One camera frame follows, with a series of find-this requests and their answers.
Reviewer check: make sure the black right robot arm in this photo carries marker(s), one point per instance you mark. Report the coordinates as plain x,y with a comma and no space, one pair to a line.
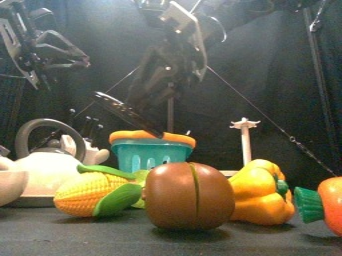
249,13

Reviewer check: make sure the teal basket with orange rim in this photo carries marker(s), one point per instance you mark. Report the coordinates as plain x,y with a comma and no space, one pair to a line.
148,155

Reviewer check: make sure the white star-topped toy stand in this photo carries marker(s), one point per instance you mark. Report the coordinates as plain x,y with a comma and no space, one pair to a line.
245,140

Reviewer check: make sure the small white grey toy appliance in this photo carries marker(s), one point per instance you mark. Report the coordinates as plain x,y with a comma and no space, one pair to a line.
89,155

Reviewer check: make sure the brown round toy vegetable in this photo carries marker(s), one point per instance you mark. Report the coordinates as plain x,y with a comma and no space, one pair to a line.
189,196

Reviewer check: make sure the silver white toy kettle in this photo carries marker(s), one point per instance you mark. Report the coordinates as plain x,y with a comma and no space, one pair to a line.
45,173

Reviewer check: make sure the yellow toy corn green husk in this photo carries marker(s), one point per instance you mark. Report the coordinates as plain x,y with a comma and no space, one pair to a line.
85,195

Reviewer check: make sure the yellow toy bell pepper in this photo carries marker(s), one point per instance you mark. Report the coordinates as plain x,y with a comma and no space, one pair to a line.
261,196

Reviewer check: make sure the orange toy carrot green top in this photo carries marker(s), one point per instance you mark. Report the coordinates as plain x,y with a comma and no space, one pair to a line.
332,203

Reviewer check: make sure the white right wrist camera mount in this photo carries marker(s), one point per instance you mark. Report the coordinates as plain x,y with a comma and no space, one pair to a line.
185,23

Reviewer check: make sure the black metal frame post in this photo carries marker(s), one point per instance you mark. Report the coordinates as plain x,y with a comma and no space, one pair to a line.
317,73

